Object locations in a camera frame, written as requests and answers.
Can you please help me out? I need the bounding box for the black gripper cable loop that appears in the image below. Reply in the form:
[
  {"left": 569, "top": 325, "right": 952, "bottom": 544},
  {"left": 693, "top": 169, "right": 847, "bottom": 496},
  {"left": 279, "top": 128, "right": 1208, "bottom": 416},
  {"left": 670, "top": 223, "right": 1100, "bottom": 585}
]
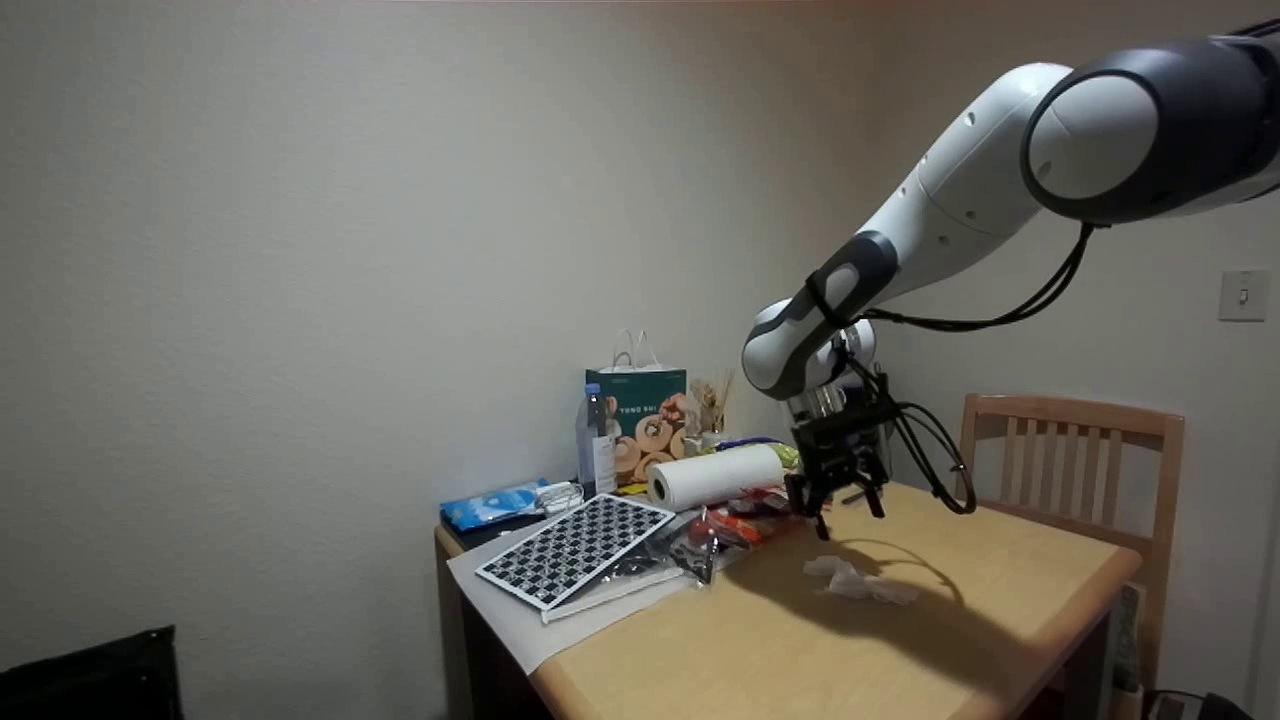
[{"left": 886, "top": 395, "right": 982, "bottom": 521}]

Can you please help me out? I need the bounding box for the wooden chair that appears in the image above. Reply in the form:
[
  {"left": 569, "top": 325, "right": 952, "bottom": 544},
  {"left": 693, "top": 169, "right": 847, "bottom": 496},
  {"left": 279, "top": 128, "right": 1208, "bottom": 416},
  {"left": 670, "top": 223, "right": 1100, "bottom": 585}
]
[{"left": 957, "top": 388, "right": 1193, "bottom": 696}]

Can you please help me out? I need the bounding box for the clear bag with black item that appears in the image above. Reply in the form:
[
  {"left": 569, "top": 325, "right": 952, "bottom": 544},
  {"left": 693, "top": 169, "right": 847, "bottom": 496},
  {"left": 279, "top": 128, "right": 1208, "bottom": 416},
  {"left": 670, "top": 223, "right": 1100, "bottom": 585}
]
[{"left": 656, "top": 518, "right": 734, "bottom": 593}]

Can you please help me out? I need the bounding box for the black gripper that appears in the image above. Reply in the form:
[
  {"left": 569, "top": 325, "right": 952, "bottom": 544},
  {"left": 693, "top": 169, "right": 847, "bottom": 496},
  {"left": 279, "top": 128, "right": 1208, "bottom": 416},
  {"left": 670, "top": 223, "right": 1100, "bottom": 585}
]
[{"left": 784, "top": 385, "right": 898, "bottom": 544}]

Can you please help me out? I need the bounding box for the white paper towel roll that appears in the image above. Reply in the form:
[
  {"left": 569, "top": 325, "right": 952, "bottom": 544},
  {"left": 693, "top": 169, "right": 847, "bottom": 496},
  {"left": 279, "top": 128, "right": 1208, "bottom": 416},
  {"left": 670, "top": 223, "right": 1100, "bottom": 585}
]
[{"left": 647, "top": 442, "right": 794, "bottom": 518}]

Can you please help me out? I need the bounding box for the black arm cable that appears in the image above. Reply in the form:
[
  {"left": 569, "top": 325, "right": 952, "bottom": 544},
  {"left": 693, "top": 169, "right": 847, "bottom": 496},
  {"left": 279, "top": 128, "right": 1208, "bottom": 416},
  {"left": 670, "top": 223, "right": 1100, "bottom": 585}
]
[{"left": 863, "top": 215, "right": 1095, "bottom": 337}]

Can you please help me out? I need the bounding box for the green printed paper bag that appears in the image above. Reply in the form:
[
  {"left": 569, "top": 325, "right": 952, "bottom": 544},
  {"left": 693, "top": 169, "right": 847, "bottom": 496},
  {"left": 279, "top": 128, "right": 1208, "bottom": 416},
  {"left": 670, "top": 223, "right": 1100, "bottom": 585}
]
[{"left": 579, "top": 337, "right": 693, "bottom": 494}]

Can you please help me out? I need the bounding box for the red snack packet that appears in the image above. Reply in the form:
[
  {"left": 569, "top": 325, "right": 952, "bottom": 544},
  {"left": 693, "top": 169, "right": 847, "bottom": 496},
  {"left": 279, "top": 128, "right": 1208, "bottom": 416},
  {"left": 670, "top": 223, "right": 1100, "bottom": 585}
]
[{"left": 693, "top": 496, "right": 794, "bottom": 553}]

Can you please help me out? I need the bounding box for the blue snack package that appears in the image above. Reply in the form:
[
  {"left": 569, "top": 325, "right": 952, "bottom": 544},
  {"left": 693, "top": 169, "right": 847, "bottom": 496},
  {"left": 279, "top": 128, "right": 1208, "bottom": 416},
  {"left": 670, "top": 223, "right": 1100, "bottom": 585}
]
[{"left": 438, "top": 476, "right": 587, "bottom": 542}]

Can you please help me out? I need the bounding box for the white wall switch plate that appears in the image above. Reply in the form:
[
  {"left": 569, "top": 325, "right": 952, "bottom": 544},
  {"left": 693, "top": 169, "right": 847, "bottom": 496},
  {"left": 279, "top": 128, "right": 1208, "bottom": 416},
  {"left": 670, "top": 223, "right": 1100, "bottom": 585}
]
[{"left": 1218, "top": 269, "right": 1273, "bottom": 330}]

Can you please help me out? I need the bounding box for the black white checkerboard board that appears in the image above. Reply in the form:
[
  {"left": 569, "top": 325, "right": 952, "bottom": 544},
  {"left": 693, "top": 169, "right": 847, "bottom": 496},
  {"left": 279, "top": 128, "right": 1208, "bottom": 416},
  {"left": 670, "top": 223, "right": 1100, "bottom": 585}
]
[{"left": 473, "top": 494, "right": 681, "bottom": 618}]

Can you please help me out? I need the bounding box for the clear water bottle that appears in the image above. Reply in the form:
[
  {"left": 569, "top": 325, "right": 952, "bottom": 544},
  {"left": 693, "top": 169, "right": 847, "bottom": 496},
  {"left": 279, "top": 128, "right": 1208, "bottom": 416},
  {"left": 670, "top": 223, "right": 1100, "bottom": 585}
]
[{"left": 579, "top": 385, "right": 621, "bottom": 499}]

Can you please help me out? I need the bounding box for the white cloth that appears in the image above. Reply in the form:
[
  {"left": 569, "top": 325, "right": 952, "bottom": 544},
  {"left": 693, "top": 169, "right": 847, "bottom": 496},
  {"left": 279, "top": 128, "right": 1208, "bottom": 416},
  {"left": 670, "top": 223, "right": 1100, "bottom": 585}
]
[{"left": 800, "top": 553, "right": 925, "bottom": 610}]

